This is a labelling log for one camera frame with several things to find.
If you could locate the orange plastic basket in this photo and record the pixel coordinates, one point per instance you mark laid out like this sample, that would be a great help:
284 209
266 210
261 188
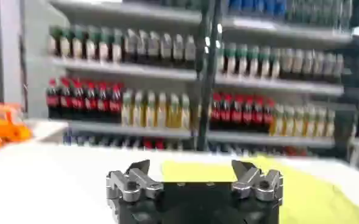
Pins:
2 126

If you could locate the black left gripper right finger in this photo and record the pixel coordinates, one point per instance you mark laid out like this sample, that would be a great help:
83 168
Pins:
255 182

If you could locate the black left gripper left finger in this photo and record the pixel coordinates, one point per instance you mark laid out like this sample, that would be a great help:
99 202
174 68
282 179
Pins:
136 181

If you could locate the shelf of bottles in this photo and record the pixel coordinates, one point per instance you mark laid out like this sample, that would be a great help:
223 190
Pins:
194 76

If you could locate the black vertical pole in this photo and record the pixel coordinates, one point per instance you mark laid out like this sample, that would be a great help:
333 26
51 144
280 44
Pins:
208 76

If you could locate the yellow cloth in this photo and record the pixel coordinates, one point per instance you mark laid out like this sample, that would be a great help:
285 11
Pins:
301 194

